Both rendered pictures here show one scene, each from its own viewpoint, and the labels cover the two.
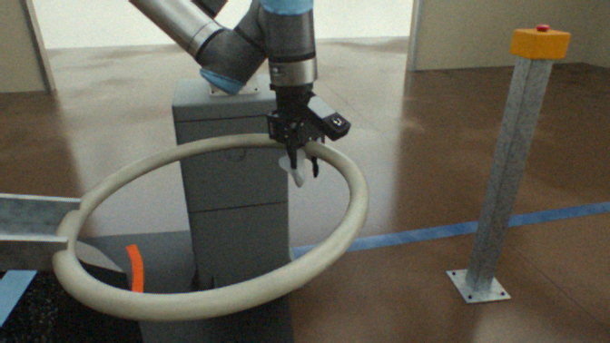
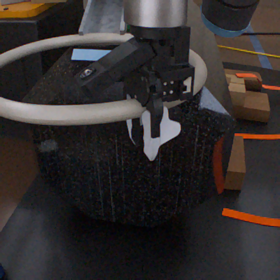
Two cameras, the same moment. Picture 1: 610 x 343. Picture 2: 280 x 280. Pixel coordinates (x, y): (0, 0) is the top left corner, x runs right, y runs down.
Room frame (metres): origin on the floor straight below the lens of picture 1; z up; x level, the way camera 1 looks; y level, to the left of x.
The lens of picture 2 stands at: (0.89, -0.44, 1.21)
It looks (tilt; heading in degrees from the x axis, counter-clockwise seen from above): 36 degrees down; 111
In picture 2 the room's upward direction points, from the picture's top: straight up
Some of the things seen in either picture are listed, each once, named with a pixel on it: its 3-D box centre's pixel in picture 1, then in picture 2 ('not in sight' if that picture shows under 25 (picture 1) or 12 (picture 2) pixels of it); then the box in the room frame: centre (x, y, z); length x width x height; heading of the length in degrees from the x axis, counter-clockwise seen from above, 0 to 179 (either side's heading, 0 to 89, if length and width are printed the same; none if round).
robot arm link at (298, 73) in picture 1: (291, 71); (154, 10); (0.74, 0.02, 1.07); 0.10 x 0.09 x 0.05; 139
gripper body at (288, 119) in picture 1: (293, 112); (158, 62); (0.75, 0.02, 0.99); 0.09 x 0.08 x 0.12; 49
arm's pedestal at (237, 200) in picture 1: (235, 183); not in sight; (1.50, 0.29, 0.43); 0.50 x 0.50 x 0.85; 13
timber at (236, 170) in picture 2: not in sight; (231, 160); (0.85, 0.98, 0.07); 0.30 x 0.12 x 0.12; 100
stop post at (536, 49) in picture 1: (505, 177); not in sight; (1.33, -0.78, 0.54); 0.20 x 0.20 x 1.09; 7
